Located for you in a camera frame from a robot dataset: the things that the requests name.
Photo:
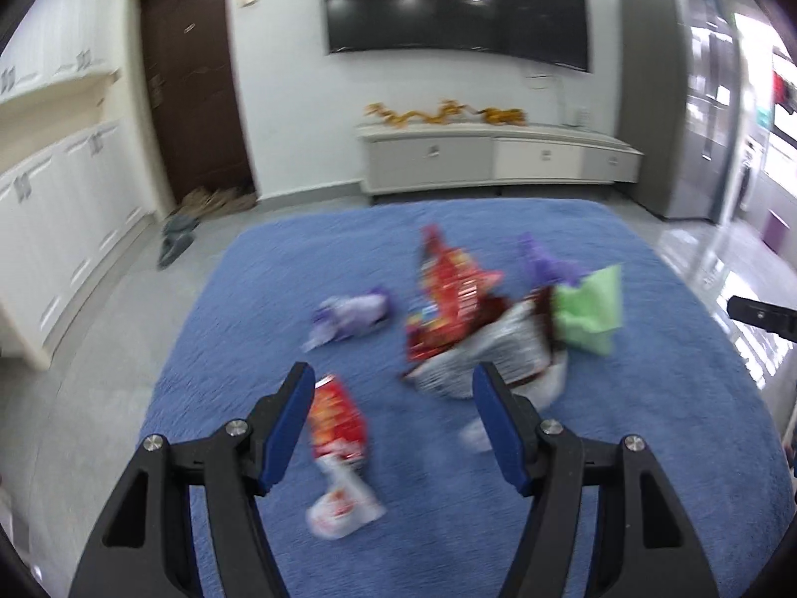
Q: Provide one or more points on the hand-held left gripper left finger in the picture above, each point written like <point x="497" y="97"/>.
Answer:
<point x="286" y="433"/>

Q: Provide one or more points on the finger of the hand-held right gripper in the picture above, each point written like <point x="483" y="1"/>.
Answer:
<point x="763" y="313"/>

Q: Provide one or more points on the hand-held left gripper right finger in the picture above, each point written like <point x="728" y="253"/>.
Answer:
<point x="498" y="433"/>

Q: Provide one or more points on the red orange snack packet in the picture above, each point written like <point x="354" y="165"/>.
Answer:
<point x="336" y="417"/>

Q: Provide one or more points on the white plastic wrapper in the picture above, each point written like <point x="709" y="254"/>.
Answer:
<point x="548" y="386"/>

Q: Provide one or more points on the white red wrapper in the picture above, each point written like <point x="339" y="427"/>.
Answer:
<point x="342" y="498"/>

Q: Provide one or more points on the silver foil bag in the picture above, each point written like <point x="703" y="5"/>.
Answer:
<point x="498" y="336"/>

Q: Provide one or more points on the purple white wrapper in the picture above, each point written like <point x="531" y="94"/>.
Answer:
<point x="355" y="314"/>

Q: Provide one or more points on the green packet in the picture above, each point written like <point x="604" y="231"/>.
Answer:
<point x="588" y="311"/>

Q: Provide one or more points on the large red snack bag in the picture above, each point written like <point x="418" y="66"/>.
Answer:
<point x="451" y="286"/>

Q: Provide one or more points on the purple stool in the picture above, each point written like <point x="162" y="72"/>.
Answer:
<point x="781" y="230"/>

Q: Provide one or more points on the blue fleece blanket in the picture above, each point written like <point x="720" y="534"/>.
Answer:
<point x="280" y="274"/>

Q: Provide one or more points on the grey slipper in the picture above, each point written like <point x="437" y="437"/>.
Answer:
<point x="173" y="252"/>
<point x="182" y="226"/>

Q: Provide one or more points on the row of hanging clothes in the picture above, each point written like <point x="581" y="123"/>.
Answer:
<point x="783" y="84"/>

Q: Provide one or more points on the grey steel refrigerator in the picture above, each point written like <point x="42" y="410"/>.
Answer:
<point x="654" y="106"/>

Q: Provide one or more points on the beige shoe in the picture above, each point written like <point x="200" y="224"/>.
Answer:
<point x="236" y="198"/>
<point x="199" y="202"/>

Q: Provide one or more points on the white television cabinet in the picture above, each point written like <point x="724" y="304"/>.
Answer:
<point x="436" y="162"/>

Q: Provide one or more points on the golden tiger ornament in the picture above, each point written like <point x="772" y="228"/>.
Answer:
<point x="501" y="116"/>

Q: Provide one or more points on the golden dragon ornament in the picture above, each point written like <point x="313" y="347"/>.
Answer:
<point x="405" y="117"/>

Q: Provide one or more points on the dark brown door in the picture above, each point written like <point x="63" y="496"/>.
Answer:
<point x="193" y="87"/>

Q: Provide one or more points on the white wall socket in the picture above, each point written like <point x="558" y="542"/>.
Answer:
<point x="539" y="81"/>

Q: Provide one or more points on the white wall cupboards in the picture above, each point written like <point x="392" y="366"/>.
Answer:
<point x="62" y="199"/>

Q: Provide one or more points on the black wall television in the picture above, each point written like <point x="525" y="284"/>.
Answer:
<point x="454" y="0"/>

